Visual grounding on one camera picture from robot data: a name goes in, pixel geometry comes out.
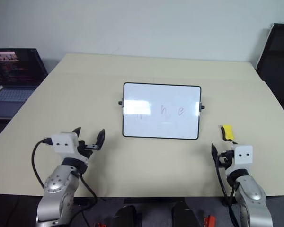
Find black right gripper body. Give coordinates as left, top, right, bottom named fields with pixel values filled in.
left=217, top=149, right=233, bottom=169

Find black office chair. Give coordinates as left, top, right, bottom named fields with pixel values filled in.
left=255, top=23, right=284, bottom=114

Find dark rounded shape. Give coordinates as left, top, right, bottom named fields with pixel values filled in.
left=171, top=200, right=201, bottom=227
left=110, top=205, right=143, bottom=227

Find open laptop computer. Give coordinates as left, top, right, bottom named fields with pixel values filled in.
left=0, top=48, right=49, bottom=120

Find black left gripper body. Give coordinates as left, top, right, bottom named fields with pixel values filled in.
left=76, top=140, right=98, bottom=164

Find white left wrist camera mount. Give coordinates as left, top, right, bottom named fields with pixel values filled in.
left=51, top=132, right=89, bottom=166

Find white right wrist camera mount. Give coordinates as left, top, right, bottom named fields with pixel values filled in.
left=228, top=144, right=254, bottom=175

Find yellow and black eraser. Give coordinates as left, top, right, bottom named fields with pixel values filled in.
left=218, top=124, right=235, bottom=142

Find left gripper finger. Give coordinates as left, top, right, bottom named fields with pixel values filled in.
left=95, top=128, right=106, bottom=151
left=71, top=126, right=82, bottom=139

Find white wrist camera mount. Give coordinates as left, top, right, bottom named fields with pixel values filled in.
left=51, top=132, right=89, bottom=166
left=228, top=144, right=254, bottom=175

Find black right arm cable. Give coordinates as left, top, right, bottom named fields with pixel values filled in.
left=215, top=153, right=238, bottom=227

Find small black-framed whiteboard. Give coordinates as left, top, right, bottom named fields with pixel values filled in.
left=118, top=81, right=205, bottom=141

